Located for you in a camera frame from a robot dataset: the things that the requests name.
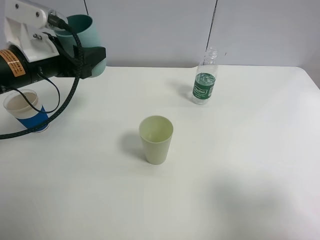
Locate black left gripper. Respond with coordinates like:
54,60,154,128
23,32,106,80

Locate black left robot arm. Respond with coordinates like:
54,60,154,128
0,33,79,94

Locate thin black left cable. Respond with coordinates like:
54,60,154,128
9,67,61,115

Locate braided black left cable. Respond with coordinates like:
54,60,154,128
0,15,84,141

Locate teal plastic cup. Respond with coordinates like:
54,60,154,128
54,14,107,78

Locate blue sleeved paper cup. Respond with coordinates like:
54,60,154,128
3,89,49,129

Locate clear bottle green label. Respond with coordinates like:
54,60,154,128
192,46,218,105

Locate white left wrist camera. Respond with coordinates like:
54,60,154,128
4,0,68,63

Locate pale green plastic cup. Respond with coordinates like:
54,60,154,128
138,115,174,165

